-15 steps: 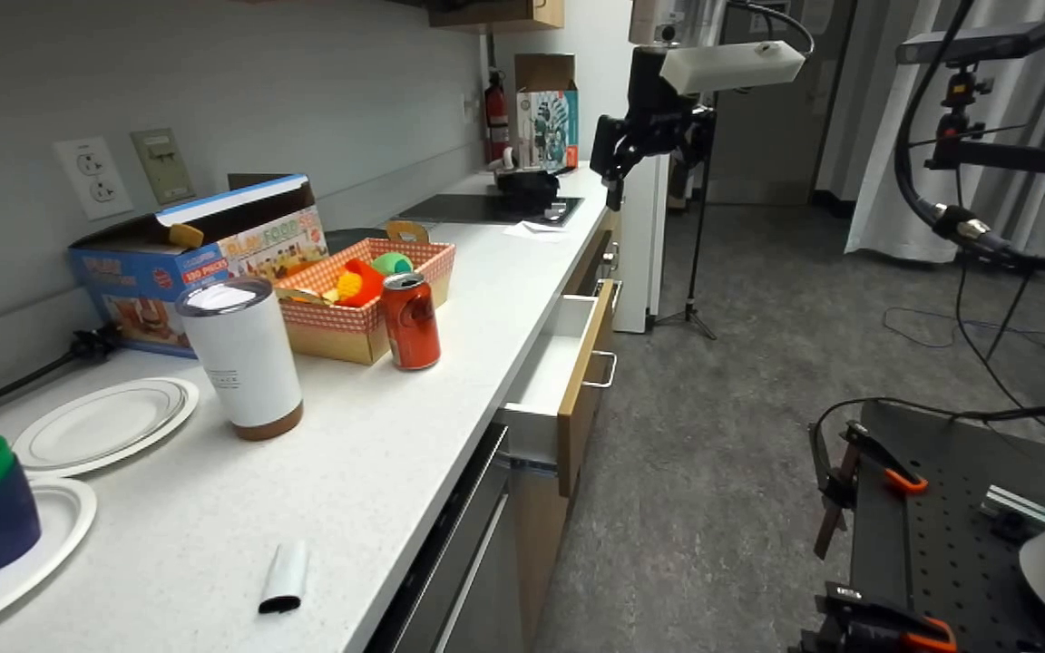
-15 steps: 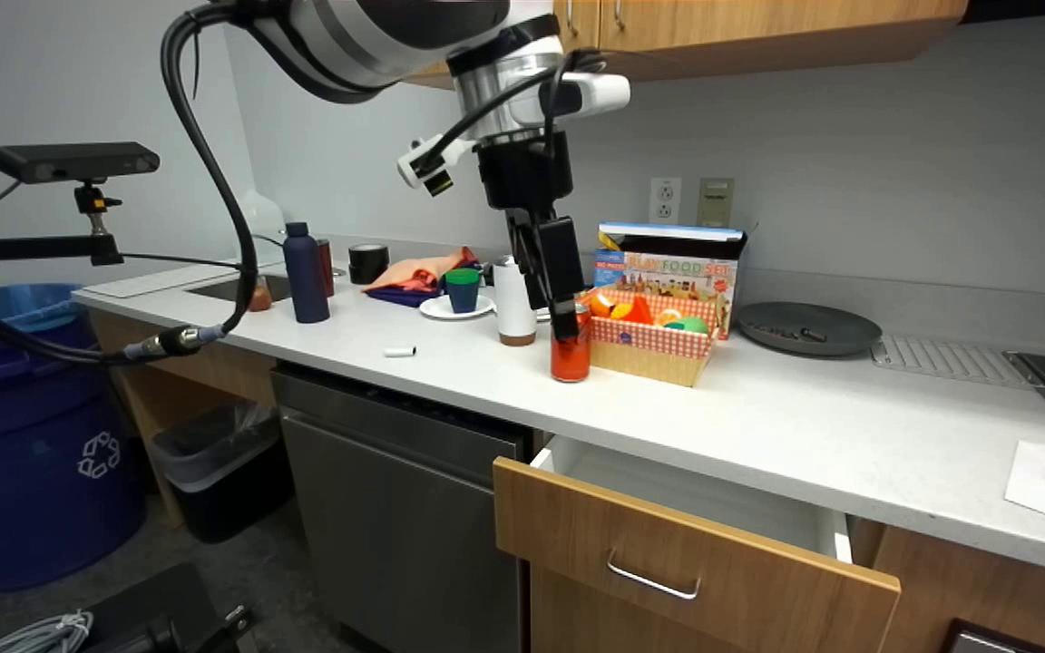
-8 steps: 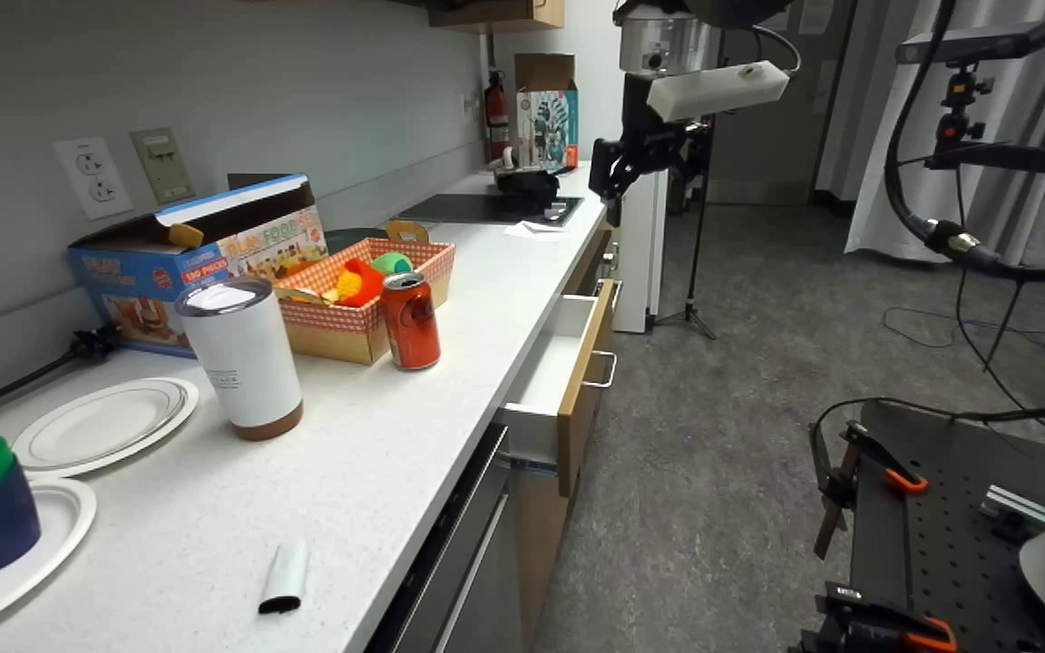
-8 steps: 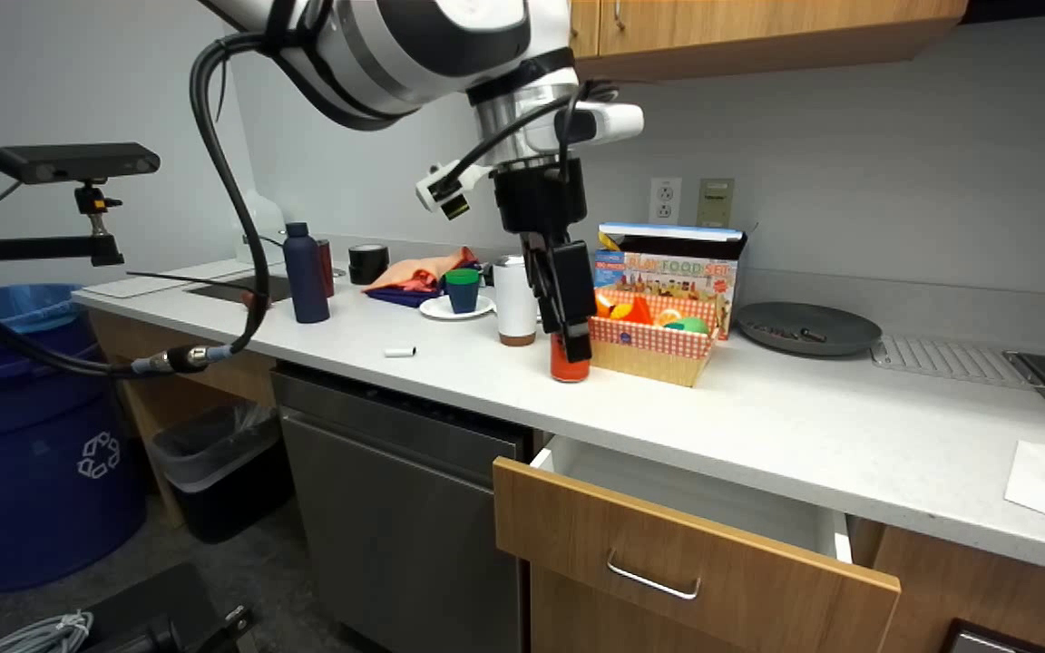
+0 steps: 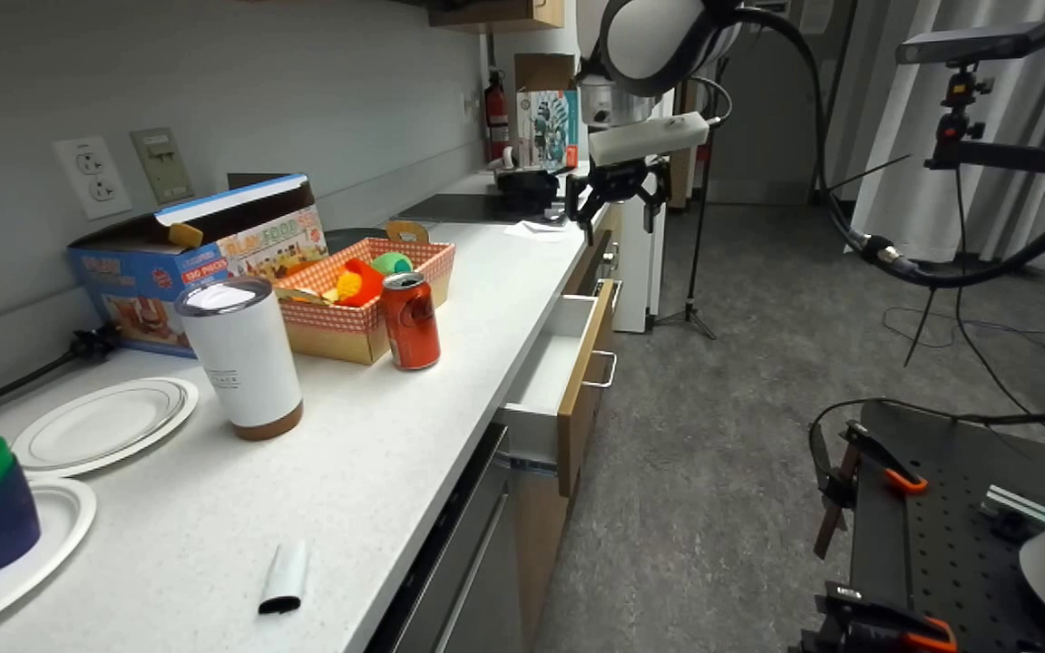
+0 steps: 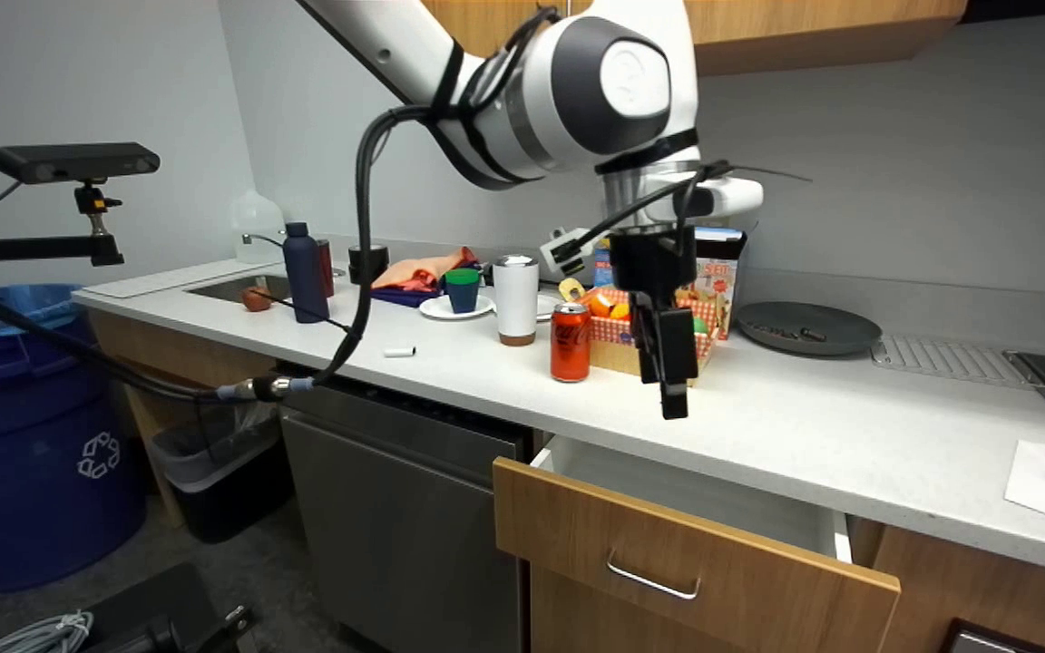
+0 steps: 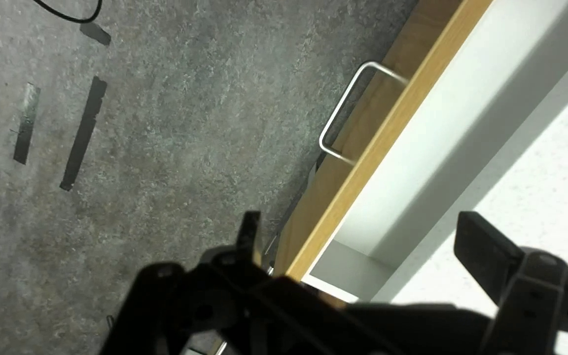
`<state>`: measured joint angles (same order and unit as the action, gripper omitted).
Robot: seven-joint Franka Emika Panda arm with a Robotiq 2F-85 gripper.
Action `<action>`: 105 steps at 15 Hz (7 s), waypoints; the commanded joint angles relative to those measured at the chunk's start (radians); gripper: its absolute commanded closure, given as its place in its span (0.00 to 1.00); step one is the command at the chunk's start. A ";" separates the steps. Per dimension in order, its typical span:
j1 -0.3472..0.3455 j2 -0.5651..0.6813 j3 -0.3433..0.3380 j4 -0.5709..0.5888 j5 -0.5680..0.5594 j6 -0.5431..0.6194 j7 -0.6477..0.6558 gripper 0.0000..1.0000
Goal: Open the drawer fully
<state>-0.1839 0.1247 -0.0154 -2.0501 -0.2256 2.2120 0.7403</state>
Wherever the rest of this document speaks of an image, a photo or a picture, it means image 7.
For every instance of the small dark floor tape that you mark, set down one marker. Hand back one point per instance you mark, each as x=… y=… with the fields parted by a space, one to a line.
x=95 y=32

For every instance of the wooden drawer with white interior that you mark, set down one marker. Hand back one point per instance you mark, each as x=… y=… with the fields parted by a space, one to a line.
x=389 y=131

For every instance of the medium grey floor tape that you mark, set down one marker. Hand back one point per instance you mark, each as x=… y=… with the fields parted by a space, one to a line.
x=26 y=125

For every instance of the long dark floor tape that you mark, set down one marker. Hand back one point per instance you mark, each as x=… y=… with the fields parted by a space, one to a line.
x=83 y=131

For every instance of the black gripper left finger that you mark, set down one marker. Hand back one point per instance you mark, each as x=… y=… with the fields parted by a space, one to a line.
x=158 y=303

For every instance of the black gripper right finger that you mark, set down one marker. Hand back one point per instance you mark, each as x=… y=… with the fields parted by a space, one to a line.
x=493 y=253

